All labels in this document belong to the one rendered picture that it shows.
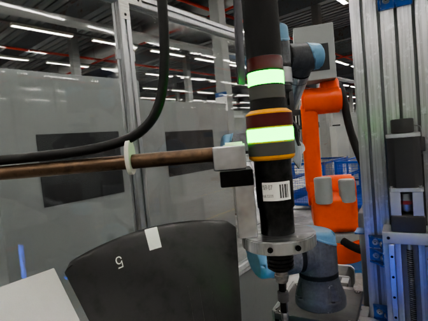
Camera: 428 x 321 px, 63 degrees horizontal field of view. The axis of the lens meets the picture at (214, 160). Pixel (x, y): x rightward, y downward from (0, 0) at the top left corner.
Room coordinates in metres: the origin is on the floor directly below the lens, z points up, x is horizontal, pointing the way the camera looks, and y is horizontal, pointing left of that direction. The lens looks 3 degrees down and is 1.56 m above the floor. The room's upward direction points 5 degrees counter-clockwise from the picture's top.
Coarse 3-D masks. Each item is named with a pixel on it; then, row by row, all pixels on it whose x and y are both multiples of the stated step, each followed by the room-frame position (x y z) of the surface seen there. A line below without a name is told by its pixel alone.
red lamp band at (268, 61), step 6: (252, 60) 0.32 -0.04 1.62; (258, 60) 0.31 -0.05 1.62; (264, 60) 0.31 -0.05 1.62; (270, 60) 0.31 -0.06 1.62; (276, 60) 0.31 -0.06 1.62; (282, 60) 0.32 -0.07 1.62; (246, 66) 0.33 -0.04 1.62; (252, 66) 0.32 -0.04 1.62; (258, 66) 0.31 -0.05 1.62; (264, 66) 0.31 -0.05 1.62; (270, 66) 0.31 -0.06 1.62; (276, 66) 0.31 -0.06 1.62; (282, 66) 0.32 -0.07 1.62
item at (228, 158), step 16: (224, 160) 0.31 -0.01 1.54; (240, 160) 0.31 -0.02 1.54; (224, 176) 0.31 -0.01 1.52; (240, 176) 0.31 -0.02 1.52; (240, 192) 0.31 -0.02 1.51; (240, 208) 0.31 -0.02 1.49; (240, 224) 0.31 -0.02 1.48; (256, 224) 0.31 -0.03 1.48; (256, 240) 0.31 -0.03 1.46; (272, 240) 0.30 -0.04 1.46; (288, 240) 0.30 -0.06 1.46; (304, 240) 0.30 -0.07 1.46
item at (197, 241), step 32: (192, 224) 0.48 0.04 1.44; (224, 224) 0.49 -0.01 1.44; (96, 256) 0.44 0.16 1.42; (128, 256) 0.44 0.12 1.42; (160, 256) 0.44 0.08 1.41; (192, 256) 0.44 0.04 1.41; (224, 256) 0.44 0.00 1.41; (96, 288) 0.41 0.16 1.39; (128, 288) 0.41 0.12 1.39; (160, 288) 0.41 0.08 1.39; (192, 288) 0.41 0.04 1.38; (224, 288) 0.41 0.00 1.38; (96, 320) 0.39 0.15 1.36; (128, 320) 0.39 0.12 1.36; (160, 320) 0.39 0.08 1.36; (192, 320) 0.38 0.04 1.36; (224, 320) 0.38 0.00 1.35
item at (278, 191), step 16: (272, 160) 0.31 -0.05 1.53; (288, 160) 0.31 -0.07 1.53; (256, 176) 0.32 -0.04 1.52; (272, 176) 0.31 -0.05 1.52; (288, 176) 0.31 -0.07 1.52; (256, 192) 0.33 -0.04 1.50; (272, 192) 0.31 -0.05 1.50; (288, 192) 0.31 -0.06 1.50; (272, 208) 0.31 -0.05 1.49; (288, 208) 0.31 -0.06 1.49; (272, 224) 0.31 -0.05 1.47; (288, 224) 0.31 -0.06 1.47; (272, 256) 0.32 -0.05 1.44; (288, 256) 0.32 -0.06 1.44
